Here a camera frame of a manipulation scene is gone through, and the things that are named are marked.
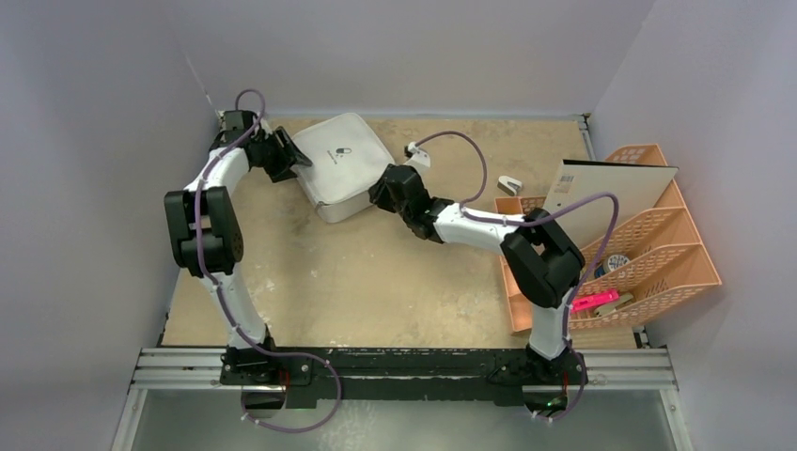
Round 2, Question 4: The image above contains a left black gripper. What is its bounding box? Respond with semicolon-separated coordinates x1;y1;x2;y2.
253;129;309;183

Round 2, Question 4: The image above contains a grey storage case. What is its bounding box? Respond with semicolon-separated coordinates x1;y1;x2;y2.
293;113;395;224

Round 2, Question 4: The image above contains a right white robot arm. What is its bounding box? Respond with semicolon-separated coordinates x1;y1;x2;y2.
368;164;585;382

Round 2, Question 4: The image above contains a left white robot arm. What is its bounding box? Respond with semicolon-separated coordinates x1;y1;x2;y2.
164;109;313;384

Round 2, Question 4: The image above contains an orange compartment tray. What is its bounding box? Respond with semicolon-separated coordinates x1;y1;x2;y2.
494;195;545;336

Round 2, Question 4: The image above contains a pink highlighter marker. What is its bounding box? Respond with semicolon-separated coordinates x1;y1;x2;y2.
570;289;619;313

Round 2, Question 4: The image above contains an orange plastic file rack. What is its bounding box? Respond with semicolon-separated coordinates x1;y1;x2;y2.
560;144;724;331

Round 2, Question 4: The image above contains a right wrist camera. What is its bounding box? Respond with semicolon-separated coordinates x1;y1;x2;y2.
403;141;431;175

